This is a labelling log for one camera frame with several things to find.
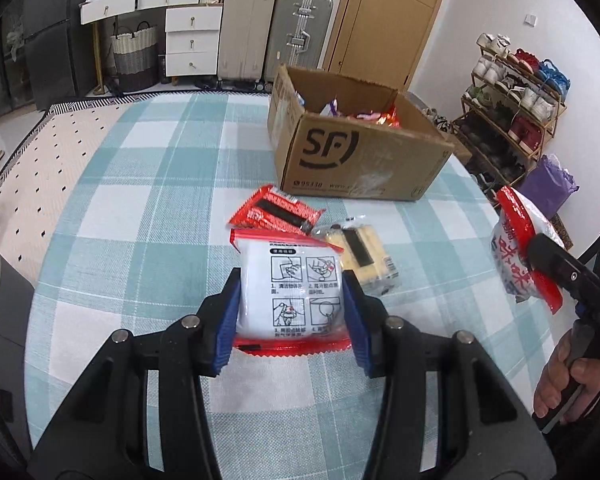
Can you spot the white drawer dresser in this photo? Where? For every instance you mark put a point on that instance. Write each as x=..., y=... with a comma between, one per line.
x=190, y=35

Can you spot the pile of dark shoes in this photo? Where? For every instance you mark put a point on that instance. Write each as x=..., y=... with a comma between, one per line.
x=437, y=117

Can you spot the purple and white snack packet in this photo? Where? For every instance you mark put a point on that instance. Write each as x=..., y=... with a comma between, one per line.
x=330, y=108

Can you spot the silver suitcase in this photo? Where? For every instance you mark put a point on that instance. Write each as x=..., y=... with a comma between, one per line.
x=297, y=30

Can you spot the red and white snack bag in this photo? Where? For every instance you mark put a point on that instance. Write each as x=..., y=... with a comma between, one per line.
x=517, y=260

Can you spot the beige dotted rug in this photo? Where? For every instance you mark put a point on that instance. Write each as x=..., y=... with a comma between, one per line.
x=40, y=160

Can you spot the black refrigerator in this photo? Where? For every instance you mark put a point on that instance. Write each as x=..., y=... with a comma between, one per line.
x=50, y=35

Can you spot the white packet with red edges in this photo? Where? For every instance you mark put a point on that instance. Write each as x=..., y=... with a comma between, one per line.
x=290, y=290

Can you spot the woven laundry basket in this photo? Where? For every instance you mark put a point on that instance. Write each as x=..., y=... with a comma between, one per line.
x=134, y=55

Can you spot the small brown cardboard box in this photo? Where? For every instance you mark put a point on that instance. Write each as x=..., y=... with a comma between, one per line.
x=462, y=152

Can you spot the white light switch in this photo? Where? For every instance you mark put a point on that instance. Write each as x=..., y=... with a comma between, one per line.
x=530, y=20

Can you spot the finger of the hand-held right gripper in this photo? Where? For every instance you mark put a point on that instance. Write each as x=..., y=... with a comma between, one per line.
x=550, y=255

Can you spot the red packet with black stripe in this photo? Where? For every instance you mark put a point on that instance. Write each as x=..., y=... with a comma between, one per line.
x=272, y=210

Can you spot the purple bag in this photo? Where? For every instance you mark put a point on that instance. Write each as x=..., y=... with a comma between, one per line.
x=547, y=185

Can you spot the wooden door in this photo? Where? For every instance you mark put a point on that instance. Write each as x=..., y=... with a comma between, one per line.
x=380, y=15

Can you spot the beige suitcase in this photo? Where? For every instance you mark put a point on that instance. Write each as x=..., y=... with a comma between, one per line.
x=242, y=30

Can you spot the glass door cabinet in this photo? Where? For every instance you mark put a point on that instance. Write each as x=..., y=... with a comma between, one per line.
x=5, y=60

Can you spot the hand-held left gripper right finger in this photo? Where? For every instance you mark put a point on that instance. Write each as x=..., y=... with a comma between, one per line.
x=357, y=325

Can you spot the yellow sponge packet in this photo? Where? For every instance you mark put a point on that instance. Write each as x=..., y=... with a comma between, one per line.
x=375, y=265

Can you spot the person's right hand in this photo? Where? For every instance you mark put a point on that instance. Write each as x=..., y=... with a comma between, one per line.
x=587, y=380

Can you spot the group of assorted shoes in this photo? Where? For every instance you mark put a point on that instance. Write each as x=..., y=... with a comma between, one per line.
x=522, y=127

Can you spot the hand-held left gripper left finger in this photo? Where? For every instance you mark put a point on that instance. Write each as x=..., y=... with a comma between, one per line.
x=225, y=325

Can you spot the red and orange snack packet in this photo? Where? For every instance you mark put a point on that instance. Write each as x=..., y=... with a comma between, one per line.
x=389, y=117

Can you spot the wooden shoe rack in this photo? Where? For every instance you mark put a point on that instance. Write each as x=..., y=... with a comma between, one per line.
x=545, y=132

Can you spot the blue checked tablecloth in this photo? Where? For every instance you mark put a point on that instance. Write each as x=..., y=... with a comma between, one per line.
x=155, y=200

